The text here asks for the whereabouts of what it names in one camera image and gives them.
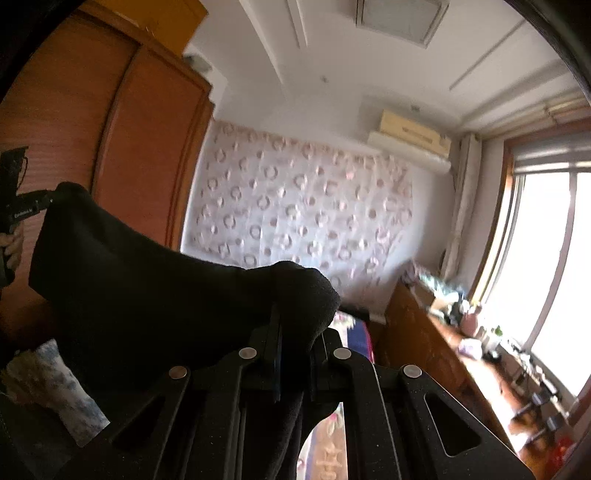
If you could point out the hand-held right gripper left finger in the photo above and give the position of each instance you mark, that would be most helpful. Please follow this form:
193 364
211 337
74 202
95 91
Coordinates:
274 350

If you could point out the pink bottle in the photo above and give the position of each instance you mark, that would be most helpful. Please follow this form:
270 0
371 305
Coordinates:
472 321

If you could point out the lilac cloth bundle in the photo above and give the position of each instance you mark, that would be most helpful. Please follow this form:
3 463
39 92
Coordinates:
470 349

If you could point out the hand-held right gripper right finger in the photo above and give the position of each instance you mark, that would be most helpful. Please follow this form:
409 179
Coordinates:
323 364

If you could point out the circle-print sheer wall curtain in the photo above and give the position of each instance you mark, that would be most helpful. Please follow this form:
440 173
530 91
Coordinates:
300 207

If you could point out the wall air conditioner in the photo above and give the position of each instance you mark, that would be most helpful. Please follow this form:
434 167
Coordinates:
411 138

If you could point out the wooden slatted wardrobe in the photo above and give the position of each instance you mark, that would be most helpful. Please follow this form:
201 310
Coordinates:
138 138

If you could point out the window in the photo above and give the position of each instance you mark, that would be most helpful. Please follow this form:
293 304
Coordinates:
545 254

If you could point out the black printed t-shirt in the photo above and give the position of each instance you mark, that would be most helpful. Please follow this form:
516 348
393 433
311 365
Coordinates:
138 295

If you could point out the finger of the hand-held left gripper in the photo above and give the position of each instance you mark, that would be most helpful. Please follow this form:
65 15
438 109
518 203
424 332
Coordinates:
41 198

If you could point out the navy blanket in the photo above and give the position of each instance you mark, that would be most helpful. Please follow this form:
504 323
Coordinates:
358 339

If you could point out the patterned window curtain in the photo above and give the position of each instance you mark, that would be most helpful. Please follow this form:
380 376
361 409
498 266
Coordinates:
461 207

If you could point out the pile of clutter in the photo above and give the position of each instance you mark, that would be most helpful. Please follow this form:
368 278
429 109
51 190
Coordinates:
418 274

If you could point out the long wooden cabinet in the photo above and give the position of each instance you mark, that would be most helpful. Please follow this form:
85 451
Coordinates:
415 341

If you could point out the person's left hand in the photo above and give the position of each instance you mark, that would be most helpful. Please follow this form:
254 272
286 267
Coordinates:
13 247

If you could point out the square ceiling light panel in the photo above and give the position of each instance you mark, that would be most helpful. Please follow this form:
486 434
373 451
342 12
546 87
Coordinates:
401 21

